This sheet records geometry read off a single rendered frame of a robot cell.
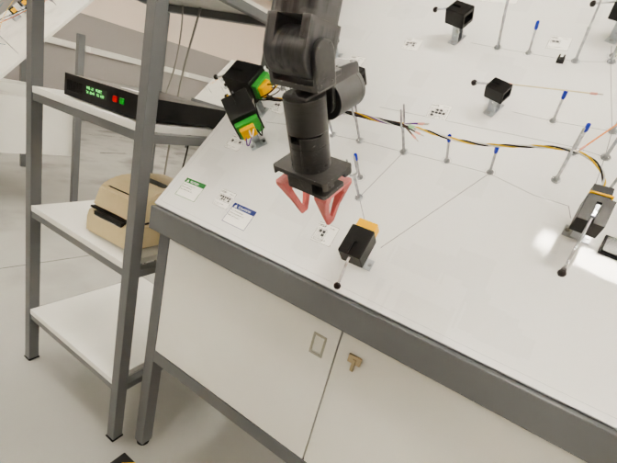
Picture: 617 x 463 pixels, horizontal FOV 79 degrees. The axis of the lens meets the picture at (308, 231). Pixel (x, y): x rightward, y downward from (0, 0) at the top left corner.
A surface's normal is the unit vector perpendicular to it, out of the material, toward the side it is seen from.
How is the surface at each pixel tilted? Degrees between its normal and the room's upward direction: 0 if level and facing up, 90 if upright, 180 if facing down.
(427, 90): 50
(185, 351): 90
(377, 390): 90
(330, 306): 90
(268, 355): 90
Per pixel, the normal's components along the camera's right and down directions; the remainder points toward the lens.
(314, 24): 0.76, 0.37
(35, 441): 0.23, -0.92
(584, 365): -0.23, -0.47
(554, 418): -0.51, 0.15
